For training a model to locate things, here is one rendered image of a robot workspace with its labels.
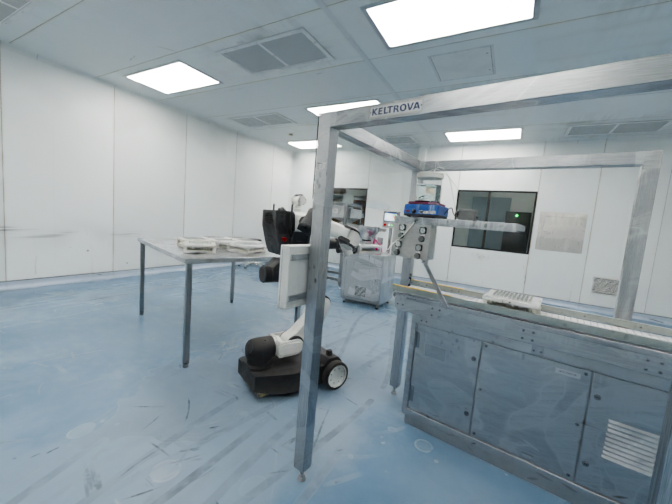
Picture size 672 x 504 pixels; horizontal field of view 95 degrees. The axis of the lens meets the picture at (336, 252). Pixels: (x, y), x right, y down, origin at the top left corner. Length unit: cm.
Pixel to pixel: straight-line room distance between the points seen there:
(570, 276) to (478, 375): 514
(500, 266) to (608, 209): 188
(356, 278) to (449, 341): 272
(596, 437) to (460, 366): 59
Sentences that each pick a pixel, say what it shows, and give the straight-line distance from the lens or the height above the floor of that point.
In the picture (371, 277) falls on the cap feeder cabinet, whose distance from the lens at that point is 432.
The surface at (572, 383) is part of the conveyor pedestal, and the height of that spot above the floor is 55.
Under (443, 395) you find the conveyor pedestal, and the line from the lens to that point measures 200.
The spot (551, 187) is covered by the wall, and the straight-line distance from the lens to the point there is 684.
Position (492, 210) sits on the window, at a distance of 679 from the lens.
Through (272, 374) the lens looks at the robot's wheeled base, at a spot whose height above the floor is 17.
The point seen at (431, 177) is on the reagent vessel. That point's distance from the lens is 185.
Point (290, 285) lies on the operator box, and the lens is 127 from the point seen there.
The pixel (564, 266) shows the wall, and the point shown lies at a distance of 684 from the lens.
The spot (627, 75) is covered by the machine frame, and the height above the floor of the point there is 158.
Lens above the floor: 119
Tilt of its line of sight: 6 degrees down
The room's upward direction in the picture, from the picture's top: 5 degrees clockwise
